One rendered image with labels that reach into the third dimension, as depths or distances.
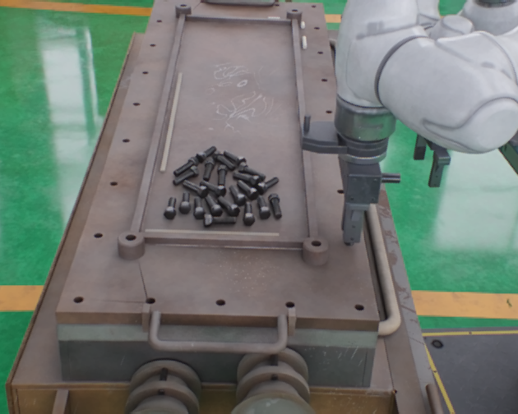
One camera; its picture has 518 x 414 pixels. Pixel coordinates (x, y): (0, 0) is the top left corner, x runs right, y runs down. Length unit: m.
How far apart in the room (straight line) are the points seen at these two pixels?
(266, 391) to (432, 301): 2.30
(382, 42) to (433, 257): 2.60
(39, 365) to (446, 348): 1.66
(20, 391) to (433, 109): 0.72
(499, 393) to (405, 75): 1.72
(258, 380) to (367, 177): 0.32
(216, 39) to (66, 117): 2.66
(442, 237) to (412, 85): 2.77
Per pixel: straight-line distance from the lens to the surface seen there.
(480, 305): 3.39
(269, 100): 1.70
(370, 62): 1.05
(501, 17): 2.19
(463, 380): 2.60
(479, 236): 3.78
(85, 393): 1.26
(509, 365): 2.70
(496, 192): 4.13
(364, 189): 1.15
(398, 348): 1.31
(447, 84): 0.96
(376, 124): 1.12
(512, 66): 1.01
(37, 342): 1.32
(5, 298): 3.35
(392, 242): 1.54
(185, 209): 1.32
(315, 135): 1.15
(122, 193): 1.39
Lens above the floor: 2.12
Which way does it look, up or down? 33 degrees down
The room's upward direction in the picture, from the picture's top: 3 degrees clockwise
